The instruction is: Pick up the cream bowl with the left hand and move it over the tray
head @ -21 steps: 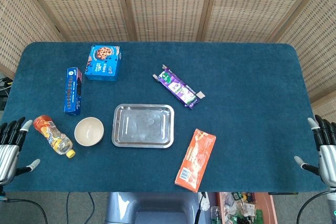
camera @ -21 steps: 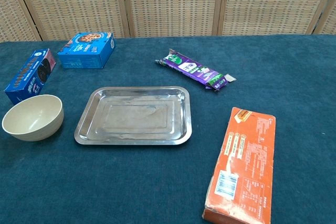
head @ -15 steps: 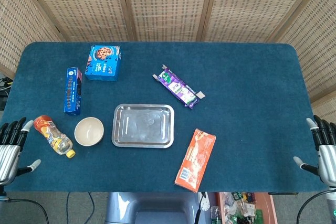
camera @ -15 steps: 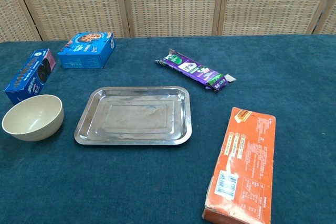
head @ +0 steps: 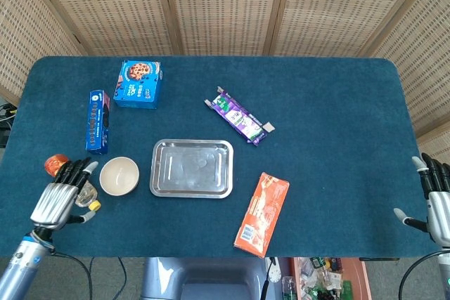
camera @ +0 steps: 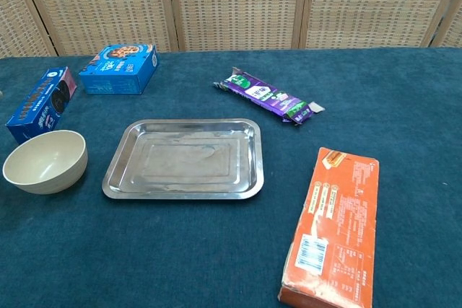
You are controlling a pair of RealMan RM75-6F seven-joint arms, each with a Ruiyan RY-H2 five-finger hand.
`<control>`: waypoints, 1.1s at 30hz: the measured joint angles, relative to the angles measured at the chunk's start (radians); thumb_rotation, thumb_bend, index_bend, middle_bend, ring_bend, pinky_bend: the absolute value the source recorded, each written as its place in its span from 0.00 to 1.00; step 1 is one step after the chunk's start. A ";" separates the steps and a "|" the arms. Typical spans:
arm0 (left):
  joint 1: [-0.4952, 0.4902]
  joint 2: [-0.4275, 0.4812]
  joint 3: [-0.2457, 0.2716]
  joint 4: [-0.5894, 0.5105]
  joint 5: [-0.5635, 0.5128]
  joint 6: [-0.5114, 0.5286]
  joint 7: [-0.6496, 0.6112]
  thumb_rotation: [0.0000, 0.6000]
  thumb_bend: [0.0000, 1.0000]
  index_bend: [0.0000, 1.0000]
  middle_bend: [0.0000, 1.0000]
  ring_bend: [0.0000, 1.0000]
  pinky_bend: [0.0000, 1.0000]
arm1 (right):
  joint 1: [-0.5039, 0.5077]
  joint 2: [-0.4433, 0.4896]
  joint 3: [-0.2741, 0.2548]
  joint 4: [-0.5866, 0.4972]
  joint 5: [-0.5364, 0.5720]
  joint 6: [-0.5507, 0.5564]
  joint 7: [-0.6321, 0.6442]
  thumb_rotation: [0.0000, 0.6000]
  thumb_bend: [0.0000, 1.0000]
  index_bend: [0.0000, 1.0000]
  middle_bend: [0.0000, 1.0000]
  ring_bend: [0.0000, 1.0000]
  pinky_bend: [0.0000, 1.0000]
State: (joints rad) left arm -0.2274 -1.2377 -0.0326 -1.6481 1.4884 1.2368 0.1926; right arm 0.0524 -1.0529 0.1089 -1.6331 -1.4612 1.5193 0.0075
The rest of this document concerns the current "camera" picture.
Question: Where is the blue chocolate chip cookie box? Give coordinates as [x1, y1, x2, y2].
[78, 44, 161, 96]

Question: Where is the purple snack wrapper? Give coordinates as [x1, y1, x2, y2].
[212, 66, 325, 127]

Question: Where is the woven bamboo folding screen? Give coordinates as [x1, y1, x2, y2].
[0, 0, 462, 58]

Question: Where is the teal table cloth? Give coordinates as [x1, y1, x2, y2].
[0, 46, 462, 308]

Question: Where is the long blue cookie box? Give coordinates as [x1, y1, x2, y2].
[4, 66, 78, 145]

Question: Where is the silver rectangular metal tray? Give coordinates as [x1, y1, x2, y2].
[101, 118, 265, 201]

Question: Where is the orange snack box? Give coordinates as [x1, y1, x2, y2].
[277, 146, 380, 308]

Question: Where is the white bowl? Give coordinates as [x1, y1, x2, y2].
[2, 129, 89, 195]

